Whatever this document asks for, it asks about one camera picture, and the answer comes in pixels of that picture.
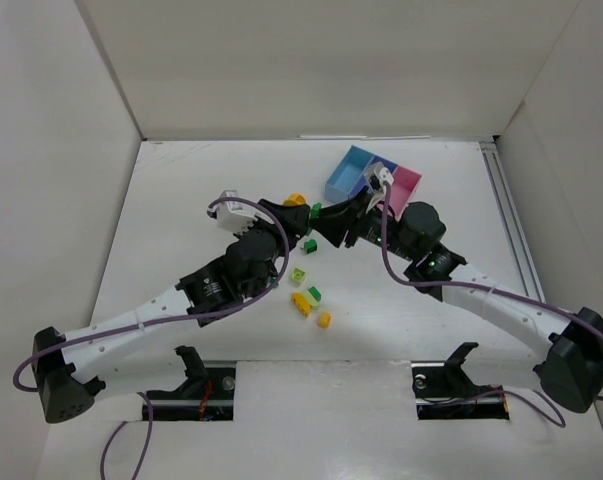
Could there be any green and pale lego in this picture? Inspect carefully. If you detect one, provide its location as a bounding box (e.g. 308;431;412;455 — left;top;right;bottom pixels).
302;286;322;308

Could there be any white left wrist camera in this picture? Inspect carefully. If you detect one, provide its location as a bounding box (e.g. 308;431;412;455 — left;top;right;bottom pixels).
207;190;257;235

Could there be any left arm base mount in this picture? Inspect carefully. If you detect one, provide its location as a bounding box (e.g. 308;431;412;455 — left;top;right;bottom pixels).
146;346;237;422

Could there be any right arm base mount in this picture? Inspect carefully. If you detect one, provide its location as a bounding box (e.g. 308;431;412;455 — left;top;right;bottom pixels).
411;342;510;421

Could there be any light blue container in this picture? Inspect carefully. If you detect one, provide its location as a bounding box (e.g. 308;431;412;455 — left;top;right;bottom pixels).
324;145;373;204

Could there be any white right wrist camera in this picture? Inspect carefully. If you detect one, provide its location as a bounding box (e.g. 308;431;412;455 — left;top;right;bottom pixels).
364;163;394;193

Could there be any orange small lego brick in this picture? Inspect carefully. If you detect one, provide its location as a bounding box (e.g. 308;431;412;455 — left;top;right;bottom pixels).
317;311;332;329

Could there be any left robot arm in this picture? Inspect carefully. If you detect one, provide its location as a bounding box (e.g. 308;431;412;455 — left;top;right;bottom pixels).
31;191;311;424

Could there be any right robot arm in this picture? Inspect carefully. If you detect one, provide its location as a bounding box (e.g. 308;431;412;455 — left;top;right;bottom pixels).
309;192;603;413

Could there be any aluminium rail right side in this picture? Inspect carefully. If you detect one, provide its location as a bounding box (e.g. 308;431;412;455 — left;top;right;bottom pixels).
479;142;545;302

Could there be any yellow studded lego brick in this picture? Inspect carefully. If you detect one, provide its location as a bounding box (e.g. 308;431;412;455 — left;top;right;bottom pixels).
291;292;312;317

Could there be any yellow rounded lego brick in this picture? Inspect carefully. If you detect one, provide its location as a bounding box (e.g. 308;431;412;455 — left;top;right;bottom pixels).
283;193;306;206

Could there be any light green small lego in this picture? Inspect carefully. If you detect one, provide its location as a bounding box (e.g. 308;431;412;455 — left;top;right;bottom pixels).
290;268;307;285

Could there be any dark green lego brick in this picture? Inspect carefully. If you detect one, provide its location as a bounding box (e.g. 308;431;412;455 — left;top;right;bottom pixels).
302;239;318;255

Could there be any pink container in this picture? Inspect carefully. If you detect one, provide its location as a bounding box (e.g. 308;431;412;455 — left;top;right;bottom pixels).
389;166;422;220

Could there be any green lego plate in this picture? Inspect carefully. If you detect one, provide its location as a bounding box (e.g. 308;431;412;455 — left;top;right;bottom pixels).
309;202;323;220

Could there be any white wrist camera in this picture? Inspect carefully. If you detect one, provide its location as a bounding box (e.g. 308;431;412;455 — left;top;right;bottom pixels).
207;190;257;235
364;163;394;193

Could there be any purple blue container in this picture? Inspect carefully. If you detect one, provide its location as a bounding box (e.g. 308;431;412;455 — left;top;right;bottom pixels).
371;156;398;174

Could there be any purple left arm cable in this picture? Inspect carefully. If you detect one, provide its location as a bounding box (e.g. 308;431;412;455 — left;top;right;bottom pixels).
13;197;290;480

